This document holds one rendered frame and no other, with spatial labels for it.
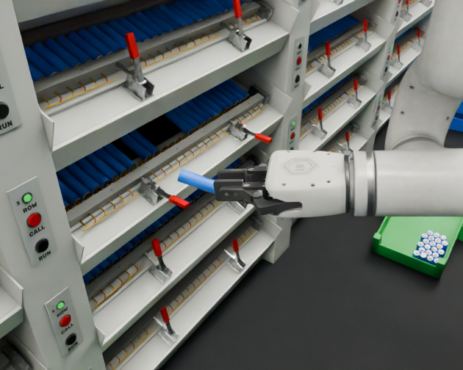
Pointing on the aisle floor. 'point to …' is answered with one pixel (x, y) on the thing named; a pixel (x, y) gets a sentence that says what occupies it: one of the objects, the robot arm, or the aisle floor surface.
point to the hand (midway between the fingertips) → (231, 184)
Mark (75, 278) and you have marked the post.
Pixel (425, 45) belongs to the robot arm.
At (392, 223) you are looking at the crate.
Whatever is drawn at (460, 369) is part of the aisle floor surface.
